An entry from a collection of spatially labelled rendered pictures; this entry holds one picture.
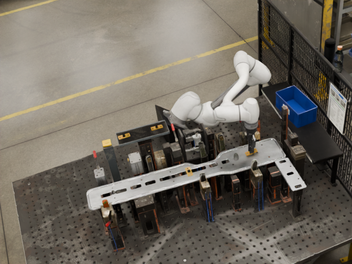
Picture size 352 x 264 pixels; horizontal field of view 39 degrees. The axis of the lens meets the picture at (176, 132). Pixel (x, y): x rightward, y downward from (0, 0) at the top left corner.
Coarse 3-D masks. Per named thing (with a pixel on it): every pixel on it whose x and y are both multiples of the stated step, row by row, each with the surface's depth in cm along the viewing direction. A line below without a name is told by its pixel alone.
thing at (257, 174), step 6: (258, 168) 325; (252, 174) 324; (258, 174) 321; (252, 180) 328; (258, 180) 322; (252, 186) 335; (258, 186) 325; (252, 192) 338; (258, 192) 329; (252, 198) 342; (258, 198) 335; (252, 204) 345; (258, 204) 339; (258, 210) 341
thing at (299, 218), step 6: (300, 186) 316; (294, 192) 317; (300, 192) 316; (294, 198) 321; (300, 198) 320; (294, 204) 325; (300, 204) 325; (294, 210) 328; (300, 210) 329; (294, 216) 332; (300, 216) 332
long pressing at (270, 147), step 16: (256, 144) 348; (272, 144) 346; (224, 160) 340; (240, 160) 338; (272, 160) 335; (144, 176) 338; (160, 176) 336; (192, 176) 332; (208, 176) 331; (96, 192) 332; (128, 192) 328; (144, 192) 327; (96, 208) 322
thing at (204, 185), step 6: (204, 186) 318; (204, 192) 320; (210, 192) 322; (204, 198) 324; (210, 198) 324; (204, 204) 331; (210, 204) 331; (204, 210) 336; (210, 210) 334; (204, 216) 342; (210, 216) 338
